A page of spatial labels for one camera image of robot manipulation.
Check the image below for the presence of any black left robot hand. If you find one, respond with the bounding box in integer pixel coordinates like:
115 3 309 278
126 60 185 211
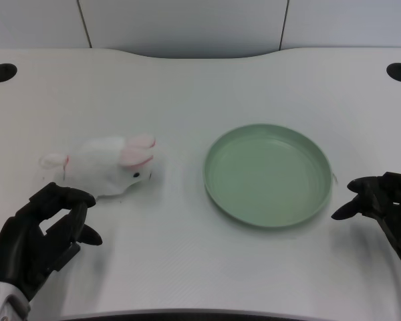
0 182 104 300

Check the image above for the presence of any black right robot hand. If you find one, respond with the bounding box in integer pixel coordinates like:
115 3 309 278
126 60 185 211
331 171 401 266

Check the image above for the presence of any white rabbit plush doll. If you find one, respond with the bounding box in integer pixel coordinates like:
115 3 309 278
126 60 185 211
39 133 157 200

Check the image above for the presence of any green round plate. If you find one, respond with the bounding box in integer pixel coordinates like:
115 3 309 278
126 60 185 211
203 123 333 228

